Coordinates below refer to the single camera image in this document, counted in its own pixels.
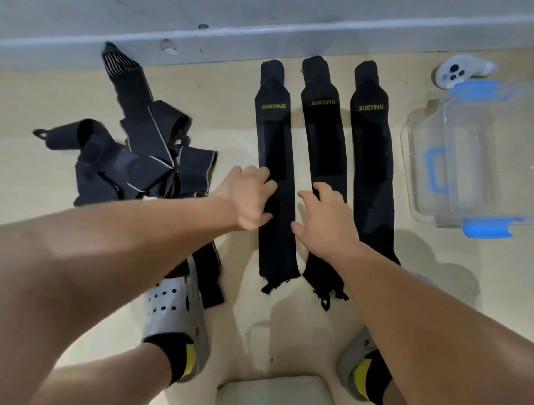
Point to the person's left leg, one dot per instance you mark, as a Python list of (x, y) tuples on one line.
[(108, 381)]

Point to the clear plastic box blue clips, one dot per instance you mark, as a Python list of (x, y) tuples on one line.
[(467, 158)]

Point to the grey clog shoe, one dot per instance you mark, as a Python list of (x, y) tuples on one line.
[(354, 354)]

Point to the white stool seat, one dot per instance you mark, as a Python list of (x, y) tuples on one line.
[(273, 391)]

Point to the black sock with yellow patch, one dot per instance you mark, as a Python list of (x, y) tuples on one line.
[(177, 354), (373, 375)]

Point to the person's right thumb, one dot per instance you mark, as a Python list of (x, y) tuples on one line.
[(299, 232)]

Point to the person's right hand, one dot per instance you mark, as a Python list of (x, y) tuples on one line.
[(329, 227)]

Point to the person's right middle finger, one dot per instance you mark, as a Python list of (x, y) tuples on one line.
[(323, 191)]

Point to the white handheld controller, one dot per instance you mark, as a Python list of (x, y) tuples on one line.
[(457, 71)]

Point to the person's right forearm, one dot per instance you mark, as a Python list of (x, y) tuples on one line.
[(438, 333)]

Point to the person's left forearm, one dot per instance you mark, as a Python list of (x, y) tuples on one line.
[(104, 267)]

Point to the person's left thumb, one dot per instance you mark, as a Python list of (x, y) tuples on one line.
[(263, 220)]

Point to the person's left hand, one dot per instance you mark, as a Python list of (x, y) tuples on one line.
[(244, 196)]

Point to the white perforated clog shoe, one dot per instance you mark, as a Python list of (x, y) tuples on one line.
[(175, 304)]

